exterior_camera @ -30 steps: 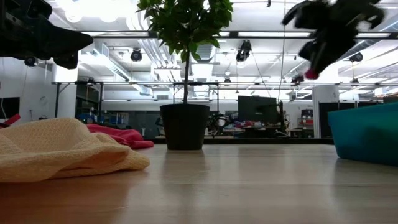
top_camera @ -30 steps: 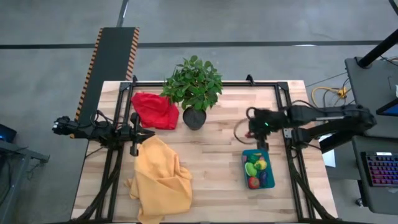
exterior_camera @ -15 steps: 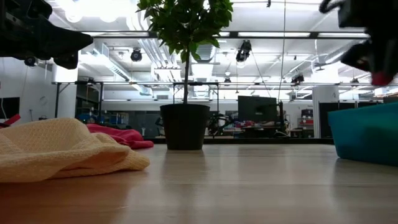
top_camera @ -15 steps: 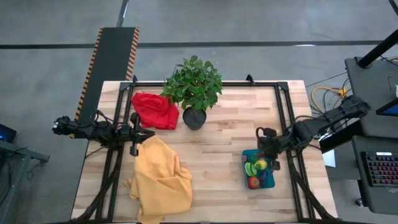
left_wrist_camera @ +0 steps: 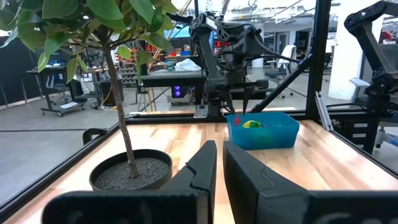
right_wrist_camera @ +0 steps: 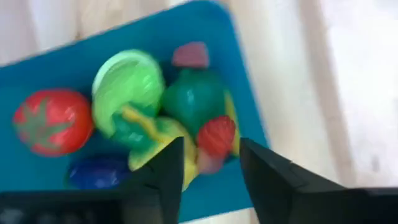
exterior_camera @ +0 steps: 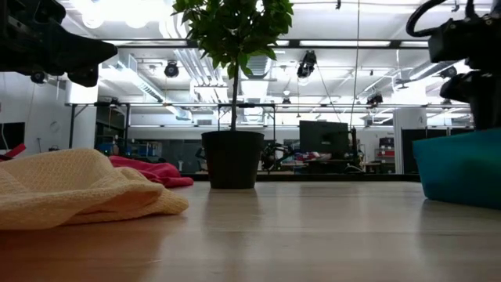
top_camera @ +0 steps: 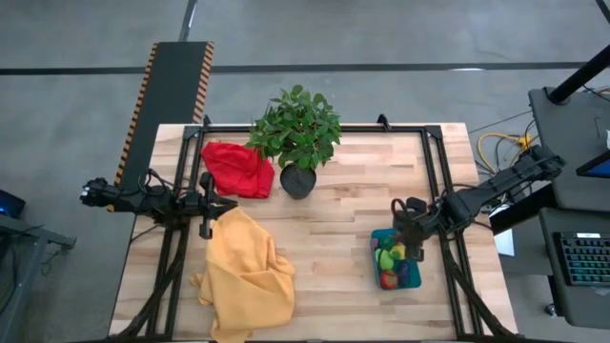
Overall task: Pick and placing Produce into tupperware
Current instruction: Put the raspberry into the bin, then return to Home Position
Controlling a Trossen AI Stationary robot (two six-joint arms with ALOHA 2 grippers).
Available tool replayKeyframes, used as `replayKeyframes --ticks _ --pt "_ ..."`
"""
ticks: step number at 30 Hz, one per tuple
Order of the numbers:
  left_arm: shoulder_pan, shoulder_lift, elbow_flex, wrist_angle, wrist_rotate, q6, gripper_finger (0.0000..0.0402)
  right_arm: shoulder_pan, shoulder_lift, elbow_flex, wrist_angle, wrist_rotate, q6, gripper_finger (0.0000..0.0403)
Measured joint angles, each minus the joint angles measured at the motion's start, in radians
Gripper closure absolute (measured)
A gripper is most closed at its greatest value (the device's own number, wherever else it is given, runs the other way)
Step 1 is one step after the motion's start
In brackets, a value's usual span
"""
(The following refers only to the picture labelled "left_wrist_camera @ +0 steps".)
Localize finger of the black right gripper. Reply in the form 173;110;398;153
203;83;236;113
241;79;270;115

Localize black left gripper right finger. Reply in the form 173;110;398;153
222;140;398;224

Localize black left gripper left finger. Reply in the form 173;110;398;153
42;139;218;224

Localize yellow toy pineapple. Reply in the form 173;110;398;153
242;119;262;129

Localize blue plastic tupperware container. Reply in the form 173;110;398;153
226;111;301;151

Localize white bag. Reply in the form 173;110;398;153
174;58;202;72

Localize computer with purple light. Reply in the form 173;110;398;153
167;84;197;105

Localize white office chair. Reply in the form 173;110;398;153
266;44;298;99

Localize grey desk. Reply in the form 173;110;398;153
139;68;206;94

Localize green potted plant black pot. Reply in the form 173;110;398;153
0;0;180;191

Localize black cabinet white labels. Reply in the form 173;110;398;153
334;119;382;155

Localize black rolling desk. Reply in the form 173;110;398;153
26;63;103;118

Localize silver aluminium rail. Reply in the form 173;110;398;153
313;90;334;131

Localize black metal table frame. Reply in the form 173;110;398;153
0;0;398;218

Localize black frame clamp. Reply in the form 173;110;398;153
82;127;109;146

